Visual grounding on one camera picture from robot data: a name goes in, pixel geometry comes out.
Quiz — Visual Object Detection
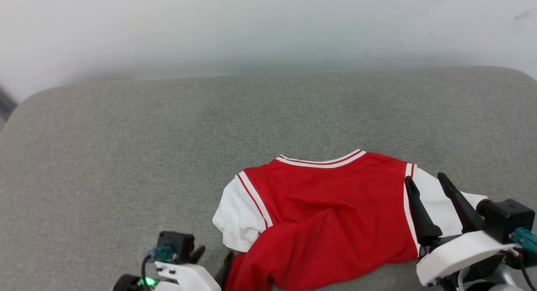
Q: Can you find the teal right cable connector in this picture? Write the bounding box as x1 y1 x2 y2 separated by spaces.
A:
513 227 537 255

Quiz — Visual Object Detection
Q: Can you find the grey fabric sofa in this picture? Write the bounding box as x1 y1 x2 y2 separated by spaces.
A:
0 66 537 291

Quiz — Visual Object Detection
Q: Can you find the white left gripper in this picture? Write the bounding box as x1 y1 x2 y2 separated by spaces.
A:
153 245 236 291

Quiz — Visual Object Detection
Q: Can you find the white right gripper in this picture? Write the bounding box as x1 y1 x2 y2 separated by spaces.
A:
404 172 521 287

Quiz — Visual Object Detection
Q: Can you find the red and white jersey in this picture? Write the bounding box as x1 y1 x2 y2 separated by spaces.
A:
212 149 490 291

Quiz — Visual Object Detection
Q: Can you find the teal left cable connector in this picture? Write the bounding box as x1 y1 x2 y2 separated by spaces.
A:
147 246 175 262

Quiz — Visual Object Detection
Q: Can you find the teal cable connector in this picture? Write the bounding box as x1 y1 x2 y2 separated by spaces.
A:
513 227 537 255
147 246 175 262

